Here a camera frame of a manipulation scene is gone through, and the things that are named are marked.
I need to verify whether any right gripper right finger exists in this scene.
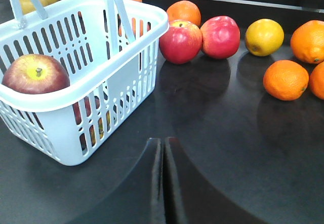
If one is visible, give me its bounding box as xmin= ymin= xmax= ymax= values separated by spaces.
xmin=164 ymin=137 xmax=264 ymax=223

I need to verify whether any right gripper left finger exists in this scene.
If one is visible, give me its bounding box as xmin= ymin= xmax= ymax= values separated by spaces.
xmin=70 ymin=138 xmax=164 ymax=223

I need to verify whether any dark red apple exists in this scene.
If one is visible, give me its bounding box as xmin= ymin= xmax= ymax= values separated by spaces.
xmin=72 ymin=96 xmax=100 ymax=125
xmin=2 ymin=54 xmax=70 ymax=94

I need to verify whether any light blue plastic basket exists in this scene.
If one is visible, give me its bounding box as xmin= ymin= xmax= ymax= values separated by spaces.
xmin=1 ymin=0 xmax=169 ymax=166

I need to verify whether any dark red apple front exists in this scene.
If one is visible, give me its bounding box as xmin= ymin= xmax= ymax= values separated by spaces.
xmin=2 ymin=54 xmax=70 ymax=94

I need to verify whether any small orange behind basket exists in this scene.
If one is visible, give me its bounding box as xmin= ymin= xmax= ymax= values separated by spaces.
xmin=132 ymin=18 xmax=151 ymax=37

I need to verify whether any black wooden produce stand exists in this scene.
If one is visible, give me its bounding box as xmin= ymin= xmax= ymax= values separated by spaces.
xmin=0 ymin=0 xmax=324 ymax=224

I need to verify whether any small orange left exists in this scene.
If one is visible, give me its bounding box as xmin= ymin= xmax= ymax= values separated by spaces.
xmin=263 ymin=60 xmax=309 ymax=101

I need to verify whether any red apple pair left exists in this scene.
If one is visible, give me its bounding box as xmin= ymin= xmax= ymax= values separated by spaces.
xmin=159 ymin=19 xmax=203 ymax=64

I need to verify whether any red apple pair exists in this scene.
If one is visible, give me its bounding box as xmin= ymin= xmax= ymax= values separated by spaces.
xmin=159 ymin=19 xmax=203 ymax=64
xmin=200 ymin=16 xmax=240 ymax=59

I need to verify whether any red apple pair right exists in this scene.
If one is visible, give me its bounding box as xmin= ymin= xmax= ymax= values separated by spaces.
xmin=200 ymin=16 xmax=240 ymax=59

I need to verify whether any small orange right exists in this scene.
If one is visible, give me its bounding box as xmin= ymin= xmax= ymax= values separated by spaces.
xmin=309 ymin=62 xmax=324 ymax=100

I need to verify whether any yellow round fruit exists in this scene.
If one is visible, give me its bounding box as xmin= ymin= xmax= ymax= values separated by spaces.
xmin=245 ymin=19 xmax=285 ymax=57

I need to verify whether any orange centre back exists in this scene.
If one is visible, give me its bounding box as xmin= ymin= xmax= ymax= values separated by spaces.
xmin=167 ymin=0 xmax=201 ymax=27

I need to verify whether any large orange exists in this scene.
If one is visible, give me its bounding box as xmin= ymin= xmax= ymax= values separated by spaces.
xmin=290 ymin=20 xmax=323 ymax=64

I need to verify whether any yellow apple front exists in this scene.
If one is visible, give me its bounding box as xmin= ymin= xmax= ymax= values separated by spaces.
xmin=19 ymin=0 xmax=36 ymax=15

